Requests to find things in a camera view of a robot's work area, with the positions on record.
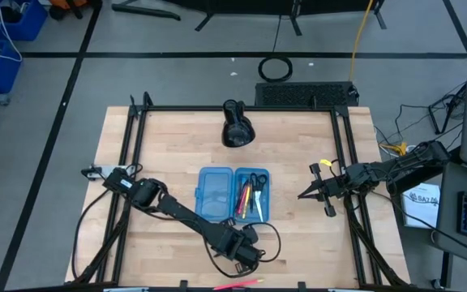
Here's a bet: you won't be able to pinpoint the black left gripper cable loop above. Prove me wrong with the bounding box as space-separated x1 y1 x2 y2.
204 221 282 279

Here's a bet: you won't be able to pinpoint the yellow plug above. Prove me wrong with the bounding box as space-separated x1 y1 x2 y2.
380 141 408 157

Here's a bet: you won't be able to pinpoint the black vented computer case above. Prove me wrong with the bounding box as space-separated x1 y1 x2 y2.
254 80 359 109

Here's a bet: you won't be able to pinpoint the orange bag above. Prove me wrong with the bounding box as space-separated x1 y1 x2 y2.
49 0 91 19

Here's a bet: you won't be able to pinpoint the blue transparent pencil box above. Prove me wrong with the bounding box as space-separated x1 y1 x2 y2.
195 166 272 225

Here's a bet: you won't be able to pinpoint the black-handled scissors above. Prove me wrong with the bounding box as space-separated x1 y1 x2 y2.
251 173 268 223

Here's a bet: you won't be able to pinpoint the yellow floor cable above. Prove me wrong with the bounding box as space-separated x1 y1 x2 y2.
349 0 375 82

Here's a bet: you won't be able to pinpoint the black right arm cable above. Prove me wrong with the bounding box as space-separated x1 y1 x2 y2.
373 190 467 251

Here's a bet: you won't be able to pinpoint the pink pencil with yellow end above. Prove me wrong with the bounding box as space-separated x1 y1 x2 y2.
212 278 266 291

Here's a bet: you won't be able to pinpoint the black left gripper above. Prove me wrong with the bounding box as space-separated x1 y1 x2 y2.
216 218 265 273

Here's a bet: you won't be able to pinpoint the black floor bar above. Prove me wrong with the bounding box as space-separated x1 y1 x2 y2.
110 2 181 21

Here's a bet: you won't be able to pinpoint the white power cord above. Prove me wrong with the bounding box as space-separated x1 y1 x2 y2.
375 125 423 159

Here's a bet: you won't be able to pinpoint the grey desk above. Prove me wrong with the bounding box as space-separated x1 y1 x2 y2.
435 161 467 260

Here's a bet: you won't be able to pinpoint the black desk leg with caster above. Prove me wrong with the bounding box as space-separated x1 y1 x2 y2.
431 251 452 290

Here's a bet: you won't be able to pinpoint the white paper sign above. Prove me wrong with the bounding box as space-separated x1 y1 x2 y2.
401 182 441 230

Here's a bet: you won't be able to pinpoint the pink pen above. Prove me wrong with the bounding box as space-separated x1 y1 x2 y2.
236 182 247 217

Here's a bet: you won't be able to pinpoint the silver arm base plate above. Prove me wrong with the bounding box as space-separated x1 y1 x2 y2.
81 164 115 181

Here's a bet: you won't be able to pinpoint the black left arm base cable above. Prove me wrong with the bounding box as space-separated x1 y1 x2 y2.
71 188 115 281

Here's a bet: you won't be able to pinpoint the black wire stand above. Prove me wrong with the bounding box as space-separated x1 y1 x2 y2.
427 83 467 135

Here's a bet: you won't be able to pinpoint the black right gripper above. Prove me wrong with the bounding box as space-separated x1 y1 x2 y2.
297 163 350 217

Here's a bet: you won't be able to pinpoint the black aluminium table frame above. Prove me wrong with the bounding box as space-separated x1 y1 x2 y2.
65 91 411 291

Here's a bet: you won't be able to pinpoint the coiled black cable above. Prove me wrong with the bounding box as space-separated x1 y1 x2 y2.
257 15 293 84

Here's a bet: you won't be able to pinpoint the black stand legs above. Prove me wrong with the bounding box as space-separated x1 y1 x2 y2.
195 0 388 37

